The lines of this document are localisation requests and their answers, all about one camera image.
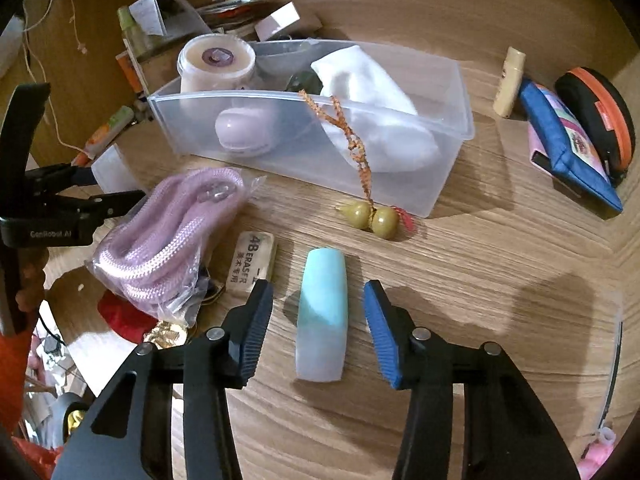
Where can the light blue eraser bar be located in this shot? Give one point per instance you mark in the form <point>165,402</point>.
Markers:
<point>322,317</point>

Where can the gourd charm with cord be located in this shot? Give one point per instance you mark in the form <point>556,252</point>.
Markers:
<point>366,215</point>

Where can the dark green small bottle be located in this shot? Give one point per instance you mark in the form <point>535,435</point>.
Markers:
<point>305,80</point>

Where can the clear plastic storage bin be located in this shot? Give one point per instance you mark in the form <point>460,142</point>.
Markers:
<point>313,151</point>

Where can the white 4B eraser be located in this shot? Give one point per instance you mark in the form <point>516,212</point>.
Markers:
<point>252,260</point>

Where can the lilac round case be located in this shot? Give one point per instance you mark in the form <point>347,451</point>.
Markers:
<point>247,131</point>

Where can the red gold pouch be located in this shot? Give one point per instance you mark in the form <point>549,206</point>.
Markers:
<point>136,326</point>

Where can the person's left hand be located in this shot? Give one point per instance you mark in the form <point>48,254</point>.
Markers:
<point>32,263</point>

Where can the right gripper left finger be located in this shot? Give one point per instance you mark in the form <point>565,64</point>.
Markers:
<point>126,433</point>

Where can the white tissue pack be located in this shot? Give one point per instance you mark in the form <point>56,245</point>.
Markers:
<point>112,173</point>

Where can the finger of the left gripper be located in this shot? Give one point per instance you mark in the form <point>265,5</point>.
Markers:
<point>58,178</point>
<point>113,205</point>

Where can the small white box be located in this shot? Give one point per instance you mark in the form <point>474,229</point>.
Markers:
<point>277,22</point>

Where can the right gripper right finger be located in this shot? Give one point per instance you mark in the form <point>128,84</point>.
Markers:
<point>508,434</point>

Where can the blue pencil pouch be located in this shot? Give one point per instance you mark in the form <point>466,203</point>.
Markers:
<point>572,157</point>

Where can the cream lotion bottle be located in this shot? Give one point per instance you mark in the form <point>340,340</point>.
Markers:
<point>510,82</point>

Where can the orange small box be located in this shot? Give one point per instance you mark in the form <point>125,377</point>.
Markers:
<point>125,64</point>

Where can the orange green tube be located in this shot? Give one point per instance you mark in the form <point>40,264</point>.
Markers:
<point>103,136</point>

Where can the black orange round case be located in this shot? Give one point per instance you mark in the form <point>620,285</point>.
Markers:
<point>603,114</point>

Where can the white sock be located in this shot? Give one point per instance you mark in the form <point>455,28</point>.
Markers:
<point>372,103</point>

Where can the open white paper booklet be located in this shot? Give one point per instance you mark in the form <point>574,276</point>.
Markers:
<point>168,19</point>

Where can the white round cotton pad jar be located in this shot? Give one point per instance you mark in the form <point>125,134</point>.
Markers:
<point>215,62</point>

